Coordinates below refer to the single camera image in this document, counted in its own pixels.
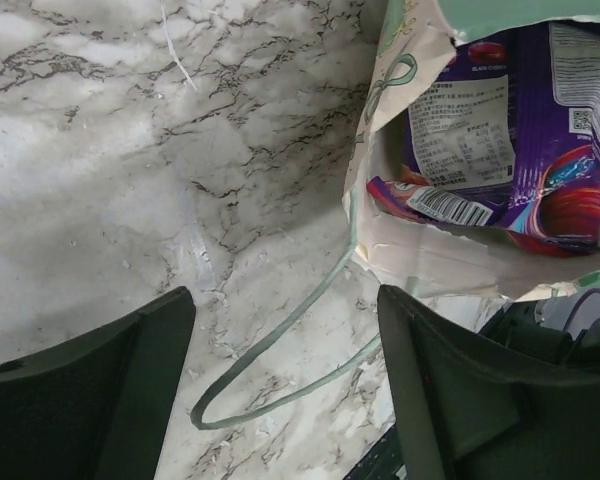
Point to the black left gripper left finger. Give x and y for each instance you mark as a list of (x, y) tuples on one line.
[(97, 406)]

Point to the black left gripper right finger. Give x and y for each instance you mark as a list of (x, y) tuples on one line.
[(515, 400)]

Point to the white green paper bag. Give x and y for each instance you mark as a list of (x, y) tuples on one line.
[(431, 261)]

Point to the purple snack packet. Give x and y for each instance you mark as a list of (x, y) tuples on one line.
[(508, 137)]

